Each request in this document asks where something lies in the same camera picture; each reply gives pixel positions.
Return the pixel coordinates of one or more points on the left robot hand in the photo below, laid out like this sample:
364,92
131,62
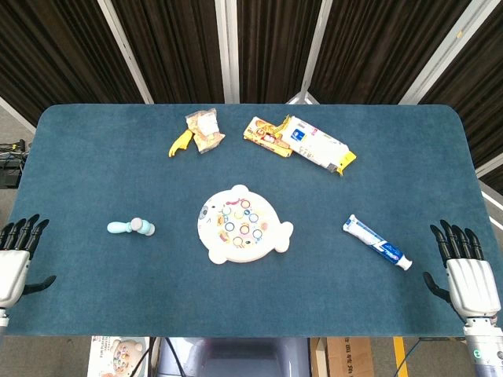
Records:
13,275

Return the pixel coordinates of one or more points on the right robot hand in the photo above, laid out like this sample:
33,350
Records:
469,286

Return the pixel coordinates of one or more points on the light blue toy bottle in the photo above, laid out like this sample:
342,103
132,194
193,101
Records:
137,225

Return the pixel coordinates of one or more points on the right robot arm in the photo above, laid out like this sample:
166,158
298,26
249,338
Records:
483,349

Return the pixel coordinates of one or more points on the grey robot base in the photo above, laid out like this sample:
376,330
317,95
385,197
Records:
236,357

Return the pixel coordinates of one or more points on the toy box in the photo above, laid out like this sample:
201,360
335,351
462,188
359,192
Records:
114,355

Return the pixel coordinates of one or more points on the white fish-shaped toy board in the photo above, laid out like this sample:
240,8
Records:
243,228

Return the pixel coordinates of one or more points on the black power device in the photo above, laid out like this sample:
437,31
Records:
9,169

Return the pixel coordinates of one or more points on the blue white toothpaste tube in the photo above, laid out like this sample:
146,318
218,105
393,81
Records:
373,239

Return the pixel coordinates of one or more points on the brown cardboard box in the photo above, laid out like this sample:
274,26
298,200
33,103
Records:
347,357

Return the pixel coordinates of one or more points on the blue felt table mat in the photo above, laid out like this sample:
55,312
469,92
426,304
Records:
118,176

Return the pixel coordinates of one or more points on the white biscuit package yellow end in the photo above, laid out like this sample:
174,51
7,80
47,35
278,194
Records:
318,147

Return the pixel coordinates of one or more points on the yellow plastic tool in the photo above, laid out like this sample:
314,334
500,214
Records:
180,144

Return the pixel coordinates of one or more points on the clear cracker snack bag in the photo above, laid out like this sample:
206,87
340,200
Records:
206,133

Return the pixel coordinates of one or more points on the white stand with pole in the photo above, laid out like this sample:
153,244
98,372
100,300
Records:
303,94

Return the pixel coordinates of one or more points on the yellow red snack package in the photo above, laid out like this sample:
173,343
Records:
261,133

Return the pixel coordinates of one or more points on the dark brown pleated curtain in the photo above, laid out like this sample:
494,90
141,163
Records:
177,47

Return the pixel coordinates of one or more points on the white double frame post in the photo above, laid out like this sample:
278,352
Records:
228,51

